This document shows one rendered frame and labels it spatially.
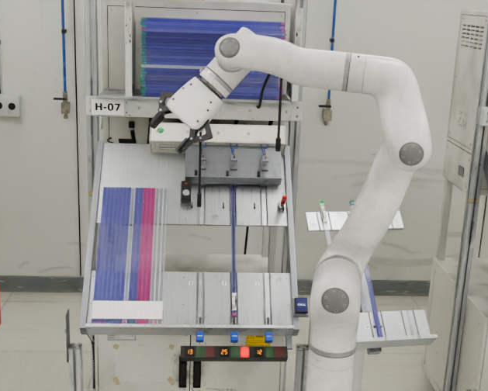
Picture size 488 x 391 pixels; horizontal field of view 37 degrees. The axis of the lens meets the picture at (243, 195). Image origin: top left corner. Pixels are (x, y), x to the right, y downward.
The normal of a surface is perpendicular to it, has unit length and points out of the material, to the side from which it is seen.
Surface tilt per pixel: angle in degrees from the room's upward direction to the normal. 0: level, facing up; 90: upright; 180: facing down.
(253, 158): 44
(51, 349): 0
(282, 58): 79
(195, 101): 67
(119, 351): 90
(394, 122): 55
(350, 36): 90
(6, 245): 90
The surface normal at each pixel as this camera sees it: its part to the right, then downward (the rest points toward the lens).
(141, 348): 0.06, 0.27
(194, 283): 0.07, -0.50
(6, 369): 0.04, -0.96
